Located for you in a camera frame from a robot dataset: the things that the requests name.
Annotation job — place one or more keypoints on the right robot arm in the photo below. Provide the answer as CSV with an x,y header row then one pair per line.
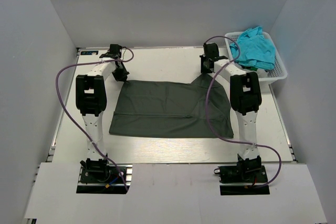
x,y
245,99

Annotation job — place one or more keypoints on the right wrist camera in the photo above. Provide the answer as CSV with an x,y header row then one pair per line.
x,y
211,51

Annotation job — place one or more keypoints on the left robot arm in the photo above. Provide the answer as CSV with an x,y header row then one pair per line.
x,y
91,101

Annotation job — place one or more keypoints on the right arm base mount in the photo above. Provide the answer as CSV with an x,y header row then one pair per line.
x,y
233,183

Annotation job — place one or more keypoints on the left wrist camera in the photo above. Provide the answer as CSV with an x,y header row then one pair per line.
x,y
114,52

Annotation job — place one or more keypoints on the light grey t shirt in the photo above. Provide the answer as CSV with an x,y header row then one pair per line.
x,y
261,73

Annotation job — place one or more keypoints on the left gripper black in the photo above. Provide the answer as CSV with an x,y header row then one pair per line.
x,y
123,77

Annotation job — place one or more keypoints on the turquoise t shirt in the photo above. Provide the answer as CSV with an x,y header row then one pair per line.
x,y
256,50

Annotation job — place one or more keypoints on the white plastic basket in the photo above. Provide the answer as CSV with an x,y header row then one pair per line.
x,y
278,73

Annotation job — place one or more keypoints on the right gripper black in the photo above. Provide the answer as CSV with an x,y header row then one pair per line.
x,y
203,70

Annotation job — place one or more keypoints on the dark grey t shirt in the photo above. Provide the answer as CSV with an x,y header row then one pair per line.
x,y
171,110

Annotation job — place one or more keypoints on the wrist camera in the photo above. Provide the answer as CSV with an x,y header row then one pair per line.
x,y
114,52
211,51

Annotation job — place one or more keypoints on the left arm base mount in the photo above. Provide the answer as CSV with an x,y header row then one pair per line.
x,y
105,181

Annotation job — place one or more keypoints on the blue table label sticker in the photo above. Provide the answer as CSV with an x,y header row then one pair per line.
x,y
89,52

